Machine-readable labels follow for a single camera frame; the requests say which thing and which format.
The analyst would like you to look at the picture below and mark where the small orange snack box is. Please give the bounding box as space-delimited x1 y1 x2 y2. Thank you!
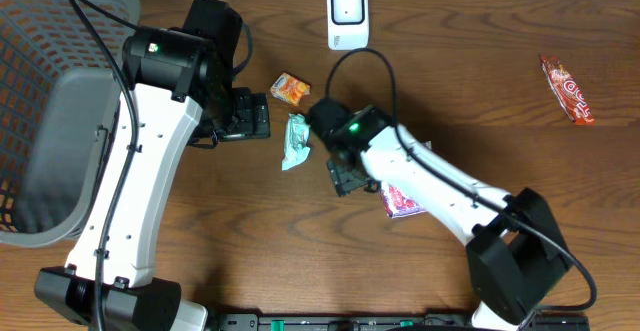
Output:
270 72 311 106

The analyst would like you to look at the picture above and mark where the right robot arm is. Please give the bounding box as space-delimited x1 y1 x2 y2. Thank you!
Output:
306 98 571 330

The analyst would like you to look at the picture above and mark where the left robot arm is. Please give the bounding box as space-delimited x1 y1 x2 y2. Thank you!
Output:
34 0 270 330

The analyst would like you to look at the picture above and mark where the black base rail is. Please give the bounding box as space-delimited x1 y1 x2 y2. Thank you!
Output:
207 311 592 331

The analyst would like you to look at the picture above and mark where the white barcode scanner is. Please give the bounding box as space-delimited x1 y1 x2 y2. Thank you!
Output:
326 0 370 51

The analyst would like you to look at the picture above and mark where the purple red snack bag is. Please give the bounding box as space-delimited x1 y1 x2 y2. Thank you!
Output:
379 181 427 219

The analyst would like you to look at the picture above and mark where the red orange snack bar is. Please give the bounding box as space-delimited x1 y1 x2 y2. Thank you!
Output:
539 55 595 126

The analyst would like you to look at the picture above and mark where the grey plastic mesh basket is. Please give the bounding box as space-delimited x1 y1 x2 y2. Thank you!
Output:
1 0 140 247

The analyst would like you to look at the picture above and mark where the mint green snack packet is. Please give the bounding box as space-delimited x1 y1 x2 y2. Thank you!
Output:
281 114 311 171

